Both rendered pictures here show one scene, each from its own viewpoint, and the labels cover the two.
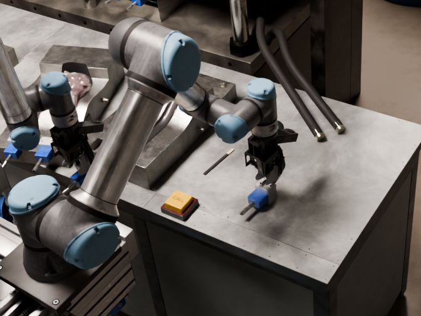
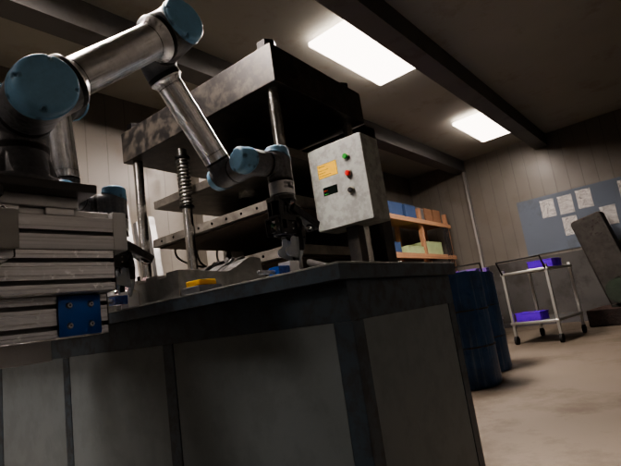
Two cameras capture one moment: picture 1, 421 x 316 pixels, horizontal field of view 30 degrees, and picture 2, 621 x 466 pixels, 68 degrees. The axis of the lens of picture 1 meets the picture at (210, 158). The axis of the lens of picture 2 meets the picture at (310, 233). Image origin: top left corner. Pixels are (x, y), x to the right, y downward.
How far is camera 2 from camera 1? 1.75 m
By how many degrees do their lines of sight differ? 51
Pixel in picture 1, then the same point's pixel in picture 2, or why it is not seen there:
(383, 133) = not seen: hidden behind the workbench
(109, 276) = (79, 241)
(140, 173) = (173, 281)
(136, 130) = (127, 35)
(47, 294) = not seen: outside the picture
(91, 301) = (42, 248)
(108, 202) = (77, 63)
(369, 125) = not seen: hidden behind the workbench
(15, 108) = (63, 160)
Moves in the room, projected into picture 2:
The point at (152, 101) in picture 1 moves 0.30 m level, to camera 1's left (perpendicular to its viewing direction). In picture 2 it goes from (150, 27) to (22, 42)
